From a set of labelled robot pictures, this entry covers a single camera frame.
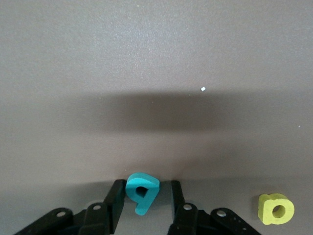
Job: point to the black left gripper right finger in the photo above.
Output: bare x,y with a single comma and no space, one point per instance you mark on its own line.
190,220

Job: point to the yellow foam letter a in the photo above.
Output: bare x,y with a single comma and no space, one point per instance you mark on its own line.
265,210

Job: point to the brown table cover sheet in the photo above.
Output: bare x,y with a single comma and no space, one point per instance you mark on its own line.
97,61

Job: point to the teal foam letter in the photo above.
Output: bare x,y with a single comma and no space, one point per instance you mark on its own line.
143,206

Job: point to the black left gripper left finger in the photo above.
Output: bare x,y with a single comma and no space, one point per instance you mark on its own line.
97,220

